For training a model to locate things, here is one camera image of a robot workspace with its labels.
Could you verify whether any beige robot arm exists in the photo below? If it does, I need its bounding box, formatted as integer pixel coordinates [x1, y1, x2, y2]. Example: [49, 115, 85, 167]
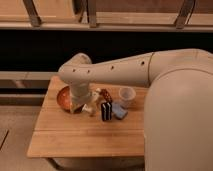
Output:
[58, 49, 213, 171]

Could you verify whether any wooden table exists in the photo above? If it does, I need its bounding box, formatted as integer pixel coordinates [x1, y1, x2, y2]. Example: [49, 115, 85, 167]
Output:
[27, 76, 147, 158]

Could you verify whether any orange bowl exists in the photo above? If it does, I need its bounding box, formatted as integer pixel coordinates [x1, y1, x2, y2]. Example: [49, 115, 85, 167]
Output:
[57, 86, 82, 114]

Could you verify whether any brown patterned snack bag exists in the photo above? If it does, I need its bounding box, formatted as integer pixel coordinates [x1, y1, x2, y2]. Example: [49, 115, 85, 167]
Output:
[100, 89, 113, 102]

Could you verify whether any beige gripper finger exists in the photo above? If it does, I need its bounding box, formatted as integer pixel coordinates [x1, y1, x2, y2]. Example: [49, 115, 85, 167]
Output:
[91, 88, 100, 103]
[83, 104, 96, 117]

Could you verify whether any blue sponge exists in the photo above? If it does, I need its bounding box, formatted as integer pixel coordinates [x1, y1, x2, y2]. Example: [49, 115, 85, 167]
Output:
[112, 102, 128, 120]

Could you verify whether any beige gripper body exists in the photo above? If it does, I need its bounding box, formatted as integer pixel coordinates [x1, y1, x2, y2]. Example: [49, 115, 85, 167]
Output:
[69, 83, 91, 110]

